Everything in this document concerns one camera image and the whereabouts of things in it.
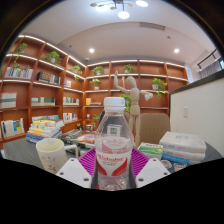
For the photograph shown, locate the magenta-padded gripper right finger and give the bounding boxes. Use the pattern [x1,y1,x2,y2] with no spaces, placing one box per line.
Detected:
[131,148,172,189]

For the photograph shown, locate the small green and white box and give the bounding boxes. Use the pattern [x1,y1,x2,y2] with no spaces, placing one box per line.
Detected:
[137,142,164,160]

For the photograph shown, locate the wooden shelf unit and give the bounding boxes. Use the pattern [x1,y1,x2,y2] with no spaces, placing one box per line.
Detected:
[0,34,189,151]

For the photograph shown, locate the clear plastic water bottle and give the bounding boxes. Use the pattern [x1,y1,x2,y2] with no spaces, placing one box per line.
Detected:
[94,96,135,192]

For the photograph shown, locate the blue colourful packet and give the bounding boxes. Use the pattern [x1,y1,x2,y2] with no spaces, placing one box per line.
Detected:
[160,154,191,173]

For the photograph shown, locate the flat orange-covered book pile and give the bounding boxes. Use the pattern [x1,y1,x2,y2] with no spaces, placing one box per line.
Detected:
[59,129,98,148]

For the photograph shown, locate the grey curtain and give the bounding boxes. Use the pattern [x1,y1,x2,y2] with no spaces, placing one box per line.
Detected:
[199,59,223,79]

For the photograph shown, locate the stack of colourful books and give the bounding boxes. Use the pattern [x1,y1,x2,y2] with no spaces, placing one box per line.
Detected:
[25,114,65,144]

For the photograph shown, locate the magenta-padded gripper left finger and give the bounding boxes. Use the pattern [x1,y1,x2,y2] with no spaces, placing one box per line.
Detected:
[55,148,100,189]

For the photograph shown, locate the cream ceramic mug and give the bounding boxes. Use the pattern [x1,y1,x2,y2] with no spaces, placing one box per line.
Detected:
[35,137,79,175]

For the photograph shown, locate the ceiling air vent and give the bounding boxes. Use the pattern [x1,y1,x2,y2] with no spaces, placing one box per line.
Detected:
[139,21,166,31]

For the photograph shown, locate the wooden artist mannequin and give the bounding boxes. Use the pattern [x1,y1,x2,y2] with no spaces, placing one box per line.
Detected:
[113,70,154,134]

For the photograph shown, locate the ceiling chandelier lamp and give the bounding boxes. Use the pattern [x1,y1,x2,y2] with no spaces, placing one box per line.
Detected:
[89,0,149,20]

